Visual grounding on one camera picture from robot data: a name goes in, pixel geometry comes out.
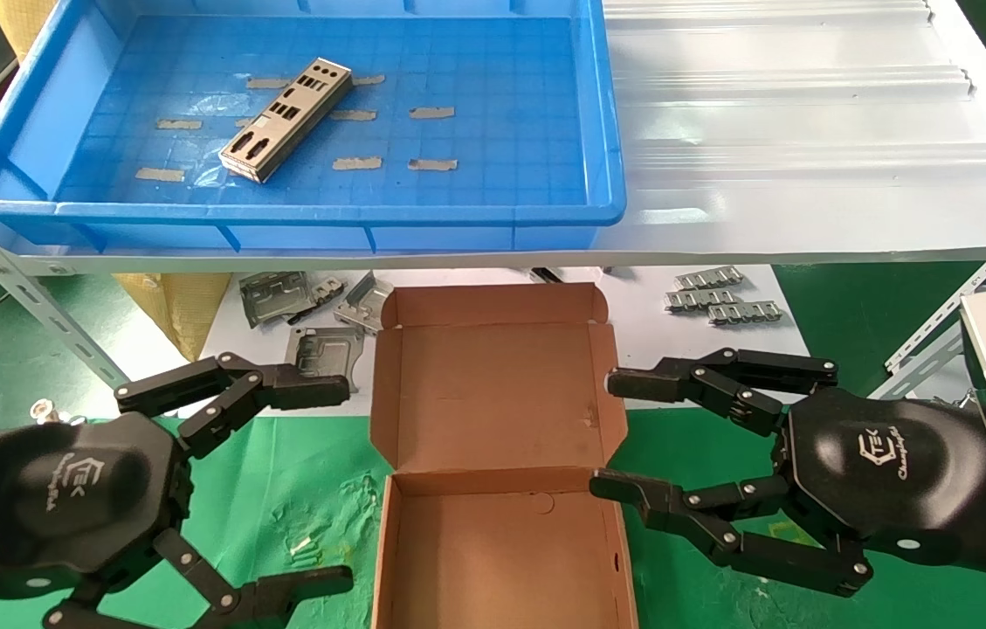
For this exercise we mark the white slotted angle bar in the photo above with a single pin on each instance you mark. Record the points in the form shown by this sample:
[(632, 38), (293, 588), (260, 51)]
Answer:
[(938, 328), (21, 288)]

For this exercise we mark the silver slotted metal strip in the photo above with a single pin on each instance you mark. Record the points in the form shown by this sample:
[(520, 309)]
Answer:
[(698, 300), (706, 278), (746, 313)]

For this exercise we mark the blue plastic tray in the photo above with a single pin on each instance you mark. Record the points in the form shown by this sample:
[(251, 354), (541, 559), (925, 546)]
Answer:
[(501, 70)]

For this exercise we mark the white ribbed shelf sheet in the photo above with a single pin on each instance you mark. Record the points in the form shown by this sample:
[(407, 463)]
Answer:
[(807, 131)]

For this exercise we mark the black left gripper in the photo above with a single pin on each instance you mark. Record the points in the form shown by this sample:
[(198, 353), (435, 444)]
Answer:
[(38, 498)]

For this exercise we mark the folded silver metal bracket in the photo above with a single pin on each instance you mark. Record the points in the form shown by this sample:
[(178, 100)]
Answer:
[(361, 301)]

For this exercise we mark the silver metal spring clip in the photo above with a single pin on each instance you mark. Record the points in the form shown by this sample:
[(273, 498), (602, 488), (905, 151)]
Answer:
[(45, 409)]

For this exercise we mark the yellow woven sack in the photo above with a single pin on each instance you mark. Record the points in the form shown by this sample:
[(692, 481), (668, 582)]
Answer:
[(178, 306), (17, 22)]

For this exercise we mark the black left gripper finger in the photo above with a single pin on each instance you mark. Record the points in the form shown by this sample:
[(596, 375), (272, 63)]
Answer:
[(300, 590)]

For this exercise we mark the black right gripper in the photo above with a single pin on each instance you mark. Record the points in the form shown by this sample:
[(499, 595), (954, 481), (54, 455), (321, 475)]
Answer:
[(894, 472)]

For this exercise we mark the small dark toothed metal part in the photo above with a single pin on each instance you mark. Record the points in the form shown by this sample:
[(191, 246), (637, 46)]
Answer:
[(327, 286)]

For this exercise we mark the silver metal IO shield plate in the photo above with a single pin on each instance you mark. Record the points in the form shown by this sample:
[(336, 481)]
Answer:
[(334, 70)]

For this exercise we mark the flat white sheet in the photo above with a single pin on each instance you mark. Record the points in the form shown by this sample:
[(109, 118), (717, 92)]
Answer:
[(650, 323)]

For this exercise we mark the small silver screw bits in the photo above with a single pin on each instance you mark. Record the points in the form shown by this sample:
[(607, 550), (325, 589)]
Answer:
[(302, 546)]

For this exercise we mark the large grey metal bracket plate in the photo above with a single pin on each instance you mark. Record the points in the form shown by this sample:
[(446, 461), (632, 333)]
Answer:
[(270, 297)]

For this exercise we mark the brown cardboard box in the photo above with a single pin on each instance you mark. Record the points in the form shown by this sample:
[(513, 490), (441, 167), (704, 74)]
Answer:
[(492, 384)]

